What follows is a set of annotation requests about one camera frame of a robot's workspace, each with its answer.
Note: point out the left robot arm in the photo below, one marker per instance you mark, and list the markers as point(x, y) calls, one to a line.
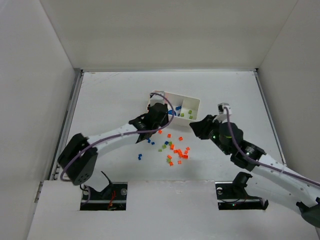
point(78, 158)

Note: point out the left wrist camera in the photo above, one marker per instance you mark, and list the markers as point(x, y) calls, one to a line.
point(157, 97)

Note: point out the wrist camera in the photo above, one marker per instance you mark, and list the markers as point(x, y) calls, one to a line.
point(157, 97)
point(224, 109)

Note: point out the white three-compartment tray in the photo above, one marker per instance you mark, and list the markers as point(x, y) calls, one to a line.
point(186, 108)

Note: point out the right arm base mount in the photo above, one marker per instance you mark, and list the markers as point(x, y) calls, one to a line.
point(232, 195)

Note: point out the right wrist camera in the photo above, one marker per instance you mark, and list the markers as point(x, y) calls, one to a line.
point(224, 109)

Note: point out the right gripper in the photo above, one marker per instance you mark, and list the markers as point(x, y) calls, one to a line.
point(200, 127)

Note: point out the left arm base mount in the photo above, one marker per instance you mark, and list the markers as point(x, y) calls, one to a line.
point(110, 196)

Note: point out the aluminium table rail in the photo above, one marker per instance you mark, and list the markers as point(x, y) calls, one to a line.
point(256, 74)
point(66, 124)

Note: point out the right aluminium table rail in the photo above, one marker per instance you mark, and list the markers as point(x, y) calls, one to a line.
point(256, 74)

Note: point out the left aluminium table rail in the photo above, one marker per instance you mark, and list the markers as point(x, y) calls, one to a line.
point(66, 124)

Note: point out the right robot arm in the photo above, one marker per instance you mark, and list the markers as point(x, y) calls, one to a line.
point(261, 175)

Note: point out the orange two-by-two lego brick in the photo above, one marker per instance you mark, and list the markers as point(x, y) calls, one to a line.
point(177, 151)

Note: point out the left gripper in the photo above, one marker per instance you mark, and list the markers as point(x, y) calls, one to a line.
point(161, 113)

